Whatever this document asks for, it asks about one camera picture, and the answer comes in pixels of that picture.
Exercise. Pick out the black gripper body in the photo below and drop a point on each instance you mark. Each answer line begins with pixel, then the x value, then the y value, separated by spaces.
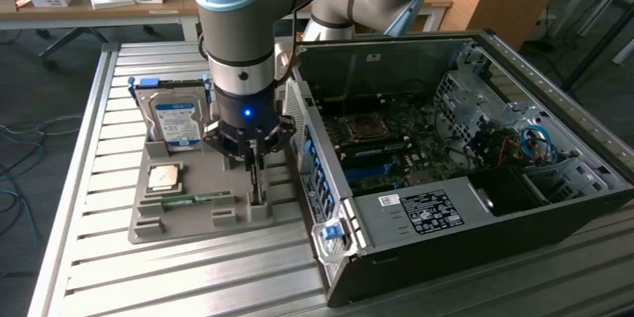
pixel 237 105

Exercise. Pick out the black graphics card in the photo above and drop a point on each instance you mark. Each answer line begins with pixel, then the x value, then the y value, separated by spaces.
pixel 257 187

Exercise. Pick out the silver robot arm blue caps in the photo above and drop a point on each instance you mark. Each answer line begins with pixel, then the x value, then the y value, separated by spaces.
pixel 237 16

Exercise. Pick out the copper coloured CPU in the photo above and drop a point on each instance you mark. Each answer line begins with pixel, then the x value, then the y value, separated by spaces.
pixel 163 177

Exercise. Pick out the green RAM stick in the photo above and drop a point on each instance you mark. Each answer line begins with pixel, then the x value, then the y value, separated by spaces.
pixel 173 200

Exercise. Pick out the blue expansion slot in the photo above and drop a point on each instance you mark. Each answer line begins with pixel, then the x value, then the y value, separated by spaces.
pixel 368 174

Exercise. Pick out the grey parts rack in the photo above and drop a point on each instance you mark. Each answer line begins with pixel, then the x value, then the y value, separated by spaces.
pixel 197 226

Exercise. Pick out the blue case latch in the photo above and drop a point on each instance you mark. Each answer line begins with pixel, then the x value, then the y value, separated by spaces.
pixel 331 232

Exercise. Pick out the grey power supply with label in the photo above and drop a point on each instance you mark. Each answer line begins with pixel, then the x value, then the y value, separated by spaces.
pixel 376 220

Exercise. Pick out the silver perforated metal cage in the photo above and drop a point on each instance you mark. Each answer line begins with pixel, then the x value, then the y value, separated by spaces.
pixel 460 101

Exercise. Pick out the wooden desk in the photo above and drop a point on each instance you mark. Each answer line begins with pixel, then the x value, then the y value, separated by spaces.
pixel 59 12

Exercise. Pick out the black open PC case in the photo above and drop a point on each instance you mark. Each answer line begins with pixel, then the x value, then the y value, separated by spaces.
pixel 446 268

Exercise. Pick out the silver disk bay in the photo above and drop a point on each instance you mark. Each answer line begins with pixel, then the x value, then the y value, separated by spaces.
pixel 568 179

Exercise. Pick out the hard disk with blue bracket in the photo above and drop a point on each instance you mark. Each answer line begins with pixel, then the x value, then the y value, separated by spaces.
pixel 173 124

